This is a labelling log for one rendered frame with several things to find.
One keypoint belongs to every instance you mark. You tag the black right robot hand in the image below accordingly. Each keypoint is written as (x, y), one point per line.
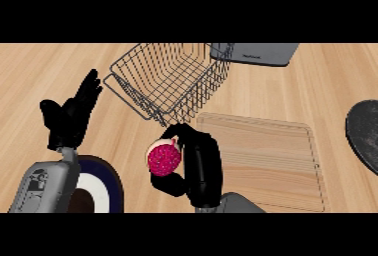
(201, 170)

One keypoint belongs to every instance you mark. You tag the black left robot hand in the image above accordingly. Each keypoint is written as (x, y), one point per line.
(68, 117)

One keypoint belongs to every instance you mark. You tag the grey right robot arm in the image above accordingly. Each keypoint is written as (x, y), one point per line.
(234, 204)

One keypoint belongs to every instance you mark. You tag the pale wooden cutting board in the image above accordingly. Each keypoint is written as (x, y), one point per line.
(268, 163)

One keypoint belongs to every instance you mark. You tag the navy and white plate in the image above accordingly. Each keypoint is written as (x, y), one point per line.
(101, 186)

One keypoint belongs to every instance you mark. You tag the dark grey round pan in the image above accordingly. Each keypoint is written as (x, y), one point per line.
(365, 133)

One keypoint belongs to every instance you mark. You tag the grey flat appliance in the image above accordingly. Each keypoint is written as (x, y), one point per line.
(259, 53)

